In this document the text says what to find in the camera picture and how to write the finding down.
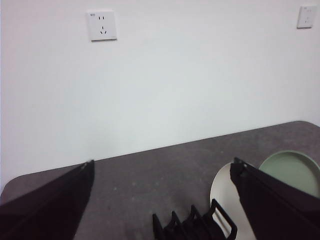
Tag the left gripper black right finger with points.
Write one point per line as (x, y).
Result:
(280, 207)

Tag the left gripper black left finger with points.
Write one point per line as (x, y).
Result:
(50, 207)

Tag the green plate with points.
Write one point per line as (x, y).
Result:
(290, 170)

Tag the cream plate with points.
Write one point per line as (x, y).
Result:
(222, 185)

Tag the black plate rack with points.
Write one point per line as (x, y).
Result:
(190, 227)

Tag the white wall socket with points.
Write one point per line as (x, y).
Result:
(102, 25)
(306, 17)

